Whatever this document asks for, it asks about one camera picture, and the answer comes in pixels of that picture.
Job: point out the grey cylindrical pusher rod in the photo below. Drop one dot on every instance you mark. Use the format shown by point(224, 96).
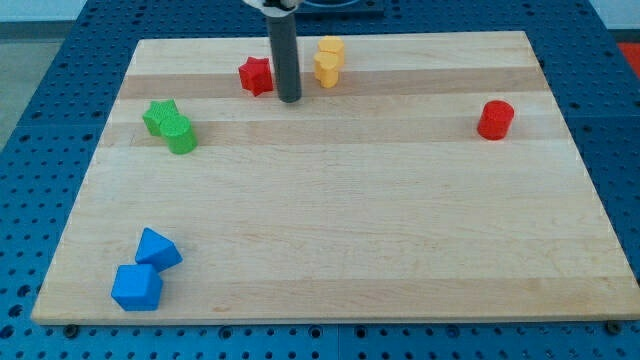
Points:
point(284, 51)

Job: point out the red star block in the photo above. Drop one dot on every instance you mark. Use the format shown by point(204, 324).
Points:
point(255, 76)

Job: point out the green star block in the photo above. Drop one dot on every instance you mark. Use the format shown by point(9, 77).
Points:
point(157, 113)

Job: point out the yellow block rear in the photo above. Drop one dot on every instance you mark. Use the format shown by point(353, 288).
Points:
point(334, 45)

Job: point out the yellow heart block front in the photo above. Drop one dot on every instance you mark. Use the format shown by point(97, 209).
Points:
point(326, 69)

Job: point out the green cylinder block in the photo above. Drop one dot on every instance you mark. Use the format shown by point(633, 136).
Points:
point(179, 135)

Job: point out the wooden board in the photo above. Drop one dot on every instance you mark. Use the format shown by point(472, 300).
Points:
point(373, 201)

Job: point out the red cylinder block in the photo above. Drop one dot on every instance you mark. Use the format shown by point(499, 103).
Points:
point(496, 119)

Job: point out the blue triangle block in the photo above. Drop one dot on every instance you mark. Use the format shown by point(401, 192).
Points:
point(156, 250)

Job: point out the blue cube block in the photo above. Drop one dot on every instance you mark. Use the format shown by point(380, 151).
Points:
point(137, 287)

